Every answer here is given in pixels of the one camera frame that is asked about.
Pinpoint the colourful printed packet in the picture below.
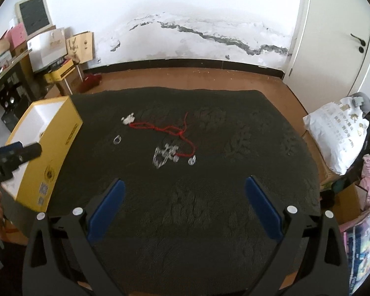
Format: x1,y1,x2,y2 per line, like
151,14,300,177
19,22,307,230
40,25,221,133
342,210,370,294

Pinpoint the white framed blackboard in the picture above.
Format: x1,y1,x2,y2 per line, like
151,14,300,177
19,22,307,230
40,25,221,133
15,0,54,36

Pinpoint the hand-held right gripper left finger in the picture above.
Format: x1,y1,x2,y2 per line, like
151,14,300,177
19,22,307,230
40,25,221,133
22,178,133,296

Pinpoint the red cloth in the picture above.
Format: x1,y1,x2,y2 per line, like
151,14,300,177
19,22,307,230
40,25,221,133
80,74,102,93

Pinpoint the black door handle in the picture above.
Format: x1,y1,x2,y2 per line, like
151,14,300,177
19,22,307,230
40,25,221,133
351,33,367,53

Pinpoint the white printed plastic bag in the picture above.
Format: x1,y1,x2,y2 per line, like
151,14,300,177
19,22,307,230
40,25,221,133
302,92,370,176

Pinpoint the white door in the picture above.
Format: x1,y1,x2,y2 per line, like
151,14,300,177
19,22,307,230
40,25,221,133
284,0,370,105

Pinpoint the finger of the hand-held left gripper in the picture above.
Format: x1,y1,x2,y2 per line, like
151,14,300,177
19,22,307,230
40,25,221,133
0,164,16,189
0,142,43,169

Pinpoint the white cardboard box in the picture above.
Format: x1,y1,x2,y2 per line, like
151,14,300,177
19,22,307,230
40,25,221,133
27,28,67,72

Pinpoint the red string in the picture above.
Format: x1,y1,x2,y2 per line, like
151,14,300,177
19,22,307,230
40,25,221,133
121,112,197,158

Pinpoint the pink box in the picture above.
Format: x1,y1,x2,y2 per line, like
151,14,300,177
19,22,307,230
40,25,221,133
11,23,27,49

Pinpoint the yellow cardboard box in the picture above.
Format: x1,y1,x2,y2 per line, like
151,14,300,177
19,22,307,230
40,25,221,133
0,95,83,213

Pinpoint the black desk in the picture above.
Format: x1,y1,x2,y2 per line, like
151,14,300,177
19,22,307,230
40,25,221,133
0,49,35,131

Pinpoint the clear crystal bracelet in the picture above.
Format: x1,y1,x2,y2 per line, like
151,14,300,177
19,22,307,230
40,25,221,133
153,143,178,169

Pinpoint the flat yellow box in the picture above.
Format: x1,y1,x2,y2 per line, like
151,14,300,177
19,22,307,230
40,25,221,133
43,58,75,83

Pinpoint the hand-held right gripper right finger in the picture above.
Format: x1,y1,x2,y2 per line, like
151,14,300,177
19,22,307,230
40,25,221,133
245,176,350,296

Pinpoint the brown cardboard box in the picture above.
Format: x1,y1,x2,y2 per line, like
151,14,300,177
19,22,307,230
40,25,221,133
57,65,84,95

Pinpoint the dark patterned blanket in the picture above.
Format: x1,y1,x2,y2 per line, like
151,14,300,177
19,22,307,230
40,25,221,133
48,87,323,296

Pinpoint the beige paper bag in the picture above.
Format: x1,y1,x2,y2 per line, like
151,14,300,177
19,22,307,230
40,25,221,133
0,31,13,63

